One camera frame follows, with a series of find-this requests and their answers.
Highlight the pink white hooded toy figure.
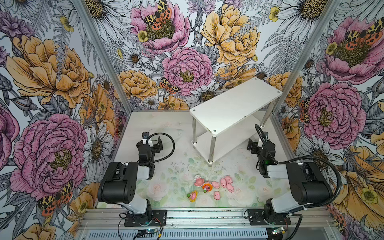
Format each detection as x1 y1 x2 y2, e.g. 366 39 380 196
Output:
194 175 206 187

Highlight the pink toy with yellow flower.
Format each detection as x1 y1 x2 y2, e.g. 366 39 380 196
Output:
187 191 198 203

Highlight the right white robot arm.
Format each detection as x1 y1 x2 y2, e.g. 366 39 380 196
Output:
247 132 333 225

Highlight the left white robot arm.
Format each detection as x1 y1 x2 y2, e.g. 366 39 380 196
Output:
97 132 164 216

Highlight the white two-tier shelf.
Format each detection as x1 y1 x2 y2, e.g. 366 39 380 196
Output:
190 79 282 165

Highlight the small pink pig toy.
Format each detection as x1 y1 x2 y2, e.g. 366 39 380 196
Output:
212 181 221 189
224 176 233 184
214 191 221 200
226 184 235 193
220 178 227 188

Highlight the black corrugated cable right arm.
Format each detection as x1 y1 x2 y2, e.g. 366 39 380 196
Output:
254 124 343 209

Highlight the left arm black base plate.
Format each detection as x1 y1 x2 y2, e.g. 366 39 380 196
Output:
124 210 168 227

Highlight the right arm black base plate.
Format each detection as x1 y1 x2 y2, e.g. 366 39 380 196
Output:
244 209 292 226

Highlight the aluminium front rail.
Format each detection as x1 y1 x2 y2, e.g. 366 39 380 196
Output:
79 207 333 231

